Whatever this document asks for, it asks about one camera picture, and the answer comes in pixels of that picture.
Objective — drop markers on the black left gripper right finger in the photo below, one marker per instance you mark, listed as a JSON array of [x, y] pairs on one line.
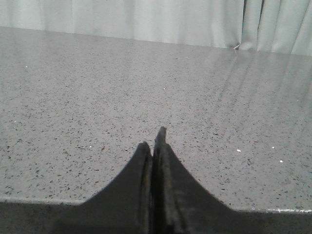
[[181, 205]]

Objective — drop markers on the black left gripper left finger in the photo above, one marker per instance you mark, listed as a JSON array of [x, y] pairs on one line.
[[122, 207]]

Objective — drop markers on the grey-green curtain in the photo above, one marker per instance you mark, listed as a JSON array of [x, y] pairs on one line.
[[283, 26]]

